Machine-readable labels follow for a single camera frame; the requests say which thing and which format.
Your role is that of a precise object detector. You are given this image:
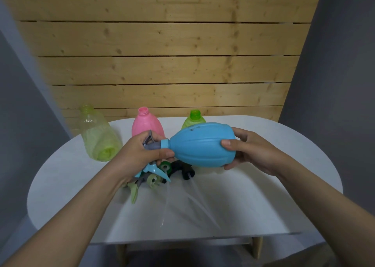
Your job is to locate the person's left hand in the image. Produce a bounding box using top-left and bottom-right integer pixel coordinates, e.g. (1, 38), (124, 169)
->
(113, 130), (175, 186)

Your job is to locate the person's right hand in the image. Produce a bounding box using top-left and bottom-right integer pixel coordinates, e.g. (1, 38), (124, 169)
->
(221, 127), (286, 177)

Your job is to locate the grey spray trigger head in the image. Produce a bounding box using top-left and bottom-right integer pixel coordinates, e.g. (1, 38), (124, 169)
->
(142, 130), (163, 151)

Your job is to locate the blue plastic spray bottle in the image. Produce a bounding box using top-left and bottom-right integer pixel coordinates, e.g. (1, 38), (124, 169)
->
(161, 122), (237, 168)

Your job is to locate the person's left forearm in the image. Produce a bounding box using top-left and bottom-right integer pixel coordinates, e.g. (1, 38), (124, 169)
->
(0, 158), (127, 267)

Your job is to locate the person's right forearm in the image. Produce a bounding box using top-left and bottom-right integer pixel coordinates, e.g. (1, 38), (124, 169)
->
(274, 153), (375, 267)

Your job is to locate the blue spray trigger head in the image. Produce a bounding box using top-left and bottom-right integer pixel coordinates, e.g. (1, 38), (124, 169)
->
(135, 164), (171, 184)

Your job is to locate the black spray trigger head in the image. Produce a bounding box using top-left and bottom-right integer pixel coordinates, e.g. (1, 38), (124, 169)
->
(171, 160), (196, 180)

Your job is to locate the pale green spray trigger head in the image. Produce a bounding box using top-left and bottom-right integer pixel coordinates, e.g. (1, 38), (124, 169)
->
(127, 173), (163, 204)

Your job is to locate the pink plastic spray bottle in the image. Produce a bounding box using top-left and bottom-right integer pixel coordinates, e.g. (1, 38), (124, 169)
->
(131, 107), (165, 138)

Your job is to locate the green plastic spray bottle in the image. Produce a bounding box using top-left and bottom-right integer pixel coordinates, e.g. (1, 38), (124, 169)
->
(181, 109), (206, 130)

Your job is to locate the clear dip tube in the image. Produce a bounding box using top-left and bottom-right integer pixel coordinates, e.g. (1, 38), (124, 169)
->
(189, 174), (221, 230)
(160, 182), (172, 228)

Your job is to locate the clear pale green spray bottle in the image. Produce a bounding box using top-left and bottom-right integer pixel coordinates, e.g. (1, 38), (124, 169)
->
(79, 105), (123, 162)

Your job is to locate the wooden table leg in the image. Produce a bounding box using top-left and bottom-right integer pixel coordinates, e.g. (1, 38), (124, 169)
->
(251, 237), (263, 260)

